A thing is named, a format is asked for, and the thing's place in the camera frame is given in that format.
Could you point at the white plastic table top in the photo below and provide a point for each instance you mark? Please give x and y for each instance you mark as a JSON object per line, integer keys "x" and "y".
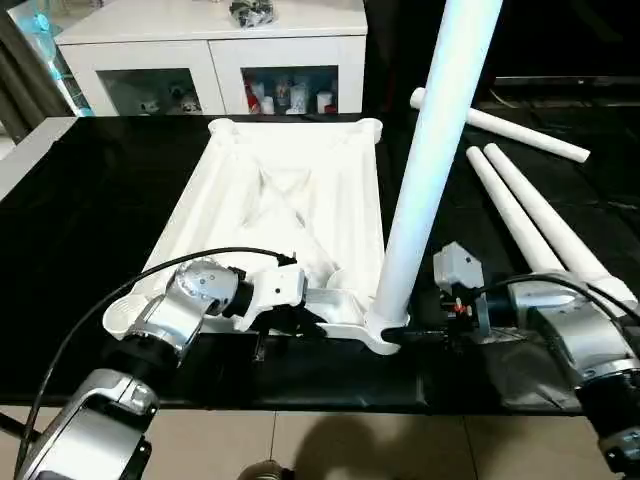
{"x": 290, "y": 190}

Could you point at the white plastic table leg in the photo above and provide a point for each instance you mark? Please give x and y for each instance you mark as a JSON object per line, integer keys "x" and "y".
{"x": 435, "y": 150}
{"x": 510, "y": 205}
{"x": 530, "y": 135}
{"x": 560, "y": 220}

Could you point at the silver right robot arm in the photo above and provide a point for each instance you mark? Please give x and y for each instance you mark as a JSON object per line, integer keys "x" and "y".
{"x": 590, "y": 340}

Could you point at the black work mat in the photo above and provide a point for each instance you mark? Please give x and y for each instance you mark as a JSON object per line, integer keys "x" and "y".
{"x": 100, "y": 200}

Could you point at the white cup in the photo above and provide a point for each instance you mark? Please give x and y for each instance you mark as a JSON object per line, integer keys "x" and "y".
{"x": 325, "y": 102}

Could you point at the white bottle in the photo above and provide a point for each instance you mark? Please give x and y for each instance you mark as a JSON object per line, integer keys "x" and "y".
{"x": 300, "y": 98}

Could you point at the red bottle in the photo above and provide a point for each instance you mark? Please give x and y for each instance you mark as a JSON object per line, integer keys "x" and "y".
{"x": 253, "y": 97}

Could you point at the white glass door cabinet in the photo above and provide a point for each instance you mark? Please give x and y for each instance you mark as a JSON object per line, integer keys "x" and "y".
{"x": 200, "y": 45}

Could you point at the white side table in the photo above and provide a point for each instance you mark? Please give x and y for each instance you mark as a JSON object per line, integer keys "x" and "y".
{"x": 30, "y": 150}

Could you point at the grey metallic ornament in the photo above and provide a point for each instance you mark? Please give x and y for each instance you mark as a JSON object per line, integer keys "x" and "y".
{"x": 251, "y": 11}

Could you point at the cyan plastic item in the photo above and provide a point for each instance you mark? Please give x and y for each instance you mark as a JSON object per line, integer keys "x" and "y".
{"x": 55, "y": 70}

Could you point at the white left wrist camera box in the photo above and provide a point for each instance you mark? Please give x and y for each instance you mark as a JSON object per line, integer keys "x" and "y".
{"x": 275, "y": 288}

